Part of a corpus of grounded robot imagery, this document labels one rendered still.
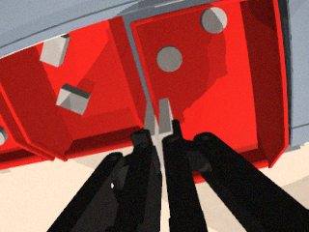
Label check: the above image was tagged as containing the red bin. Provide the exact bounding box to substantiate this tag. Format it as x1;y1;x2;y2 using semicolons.
0;91;55;170
0;15;147;161
130;0;289;169

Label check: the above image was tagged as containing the grey rectangular block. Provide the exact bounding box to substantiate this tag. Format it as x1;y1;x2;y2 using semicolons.
40;34;70;68
56;83;91;115

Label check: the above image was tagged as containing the dark grey metal shelf rack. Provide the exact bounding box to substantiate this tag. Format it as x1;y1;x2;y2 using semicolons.
0;0;309;155

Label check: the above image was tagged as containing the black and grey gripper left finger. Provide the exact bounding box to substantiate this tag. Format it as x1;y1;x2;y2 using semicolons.
46;101;164;232

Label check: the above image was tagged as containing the grey steel disc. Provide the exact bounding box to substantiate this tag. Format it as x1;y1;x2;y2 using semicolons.
200;7;227;34
156;45;183;72
0;126;8;145

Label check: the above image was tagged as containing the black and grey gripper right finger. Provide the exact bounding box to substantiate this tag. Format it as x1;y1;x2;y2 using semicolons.
158;98;309;232

